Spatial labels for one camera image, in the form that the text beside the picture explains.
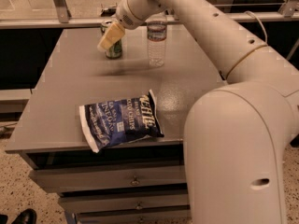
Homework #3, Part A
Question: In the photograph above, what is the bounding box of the grey middle drawer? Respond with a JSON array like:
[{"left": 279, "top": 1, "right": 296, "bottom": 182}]
[{"left": 59, "top": 192, "right": 189, "bottom": 213}]

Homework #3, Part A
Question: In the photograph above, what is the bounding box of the clear plastic water bottle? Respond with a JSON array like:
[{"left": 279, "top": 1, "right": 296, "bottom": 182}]
[{"left": 147, "top": 13, "right": 167, "bottom": 67}]

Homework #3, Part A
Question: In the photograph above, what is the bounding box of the metal railing frame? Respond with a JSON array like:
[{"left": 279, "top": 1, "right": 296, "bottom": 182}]
[{"left": 0, "top": 0, "right": 298, "bottom": 29}]

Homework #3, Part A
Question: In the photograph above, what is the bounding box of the blue kettle chips bag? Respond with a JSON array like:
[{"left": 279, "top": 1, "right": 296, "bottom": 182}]
[{"left": 79, "top": 90, "right": 164, "bottom": 153}]

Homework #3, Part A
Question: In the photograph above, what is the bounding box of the grey bottom drawer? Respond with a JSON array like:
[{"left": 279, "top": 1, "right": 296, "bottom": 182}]
[{"left": 77, "top": 205, "right": 191, "bottom": 224}]

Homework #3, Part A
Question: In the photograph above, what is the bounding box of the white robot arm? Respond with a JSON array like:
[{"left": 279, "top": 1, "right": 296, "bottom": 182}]
[{"left": 116, "top": 0, "right": 299, "bottom": 224}]

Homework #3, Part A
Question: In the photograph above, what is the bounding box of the white cable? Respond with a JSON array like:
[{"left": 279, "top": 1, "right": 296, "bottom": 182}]
[{"left": 244, "top": 10, "right": 269, "bottom": 45}]

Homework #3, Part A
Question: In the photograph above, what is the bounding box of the green soda can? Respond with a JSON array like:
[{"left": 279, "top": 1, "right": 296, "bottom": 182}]
[{"left": 101, "top": 21, "right": 122, "bottom": 59}]

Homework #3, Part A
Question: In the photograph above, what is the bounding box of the grey top drawer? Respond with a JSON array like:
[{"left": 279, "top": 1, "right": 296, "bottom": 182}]
[{"left": 29, "top": 165, "right": 186, "bottom": 193}]

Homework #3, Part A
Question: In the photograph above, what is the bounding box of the black shoe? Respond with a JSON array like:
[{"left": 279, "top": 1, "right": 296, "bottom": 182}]
[{"left": 11, "top": 208, "right": 36, "bottom": 224}]

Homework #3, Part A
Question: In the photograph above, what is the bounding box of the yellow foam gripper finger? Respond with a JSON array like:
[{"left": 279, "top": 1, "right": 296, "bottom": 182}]
[{"left": 97, "top": 21, "right": 125, "bottom": 51}]

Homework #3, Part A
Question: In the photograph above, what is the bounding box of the grey drawer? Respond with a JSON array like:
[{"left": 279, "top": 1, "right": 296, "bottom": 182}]
[
  {"left": 77, "top": 205, "right": 191, "bottom": 224},
  {"left": 29, "top": 165, "right": 186, "bottom": 193},
  {"left": 59, "top": 192, "right": 189, "bottom": 213}
]

